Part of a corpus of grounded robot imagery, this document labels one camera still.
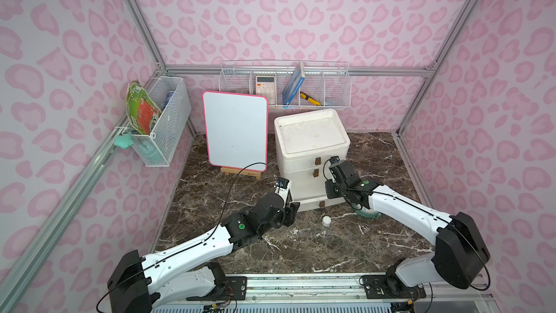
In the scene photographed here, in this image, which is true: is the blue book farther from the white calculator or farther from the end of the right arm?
the end of the right arm

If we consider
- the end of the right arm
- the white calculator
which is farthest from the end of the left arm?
the white calculator

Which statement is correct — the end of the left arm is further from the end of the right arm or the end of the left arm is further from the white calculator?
the white calculator

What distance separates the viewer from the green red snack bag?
2.27ft

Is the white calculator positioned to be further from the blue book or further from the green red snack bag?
the green red snack bag
